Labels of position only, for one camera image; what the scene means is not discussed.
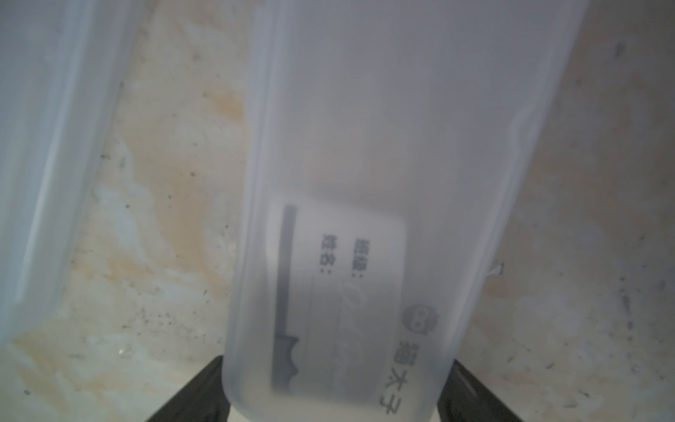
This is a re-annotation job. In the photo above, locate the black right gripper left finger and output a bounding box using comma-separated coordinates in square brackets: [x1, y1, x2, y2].
[147, 355, 230, 422]

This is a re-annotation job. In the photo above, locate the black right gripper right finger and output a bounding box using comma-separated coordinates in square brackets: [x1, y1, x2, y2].
[437, 360, 522, 422]

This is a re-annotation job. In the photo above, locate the clear pencil case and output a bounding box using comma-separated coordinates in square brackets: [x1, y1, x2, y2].
[223, 1, 588, 421]
[1, 1, 144, 342]

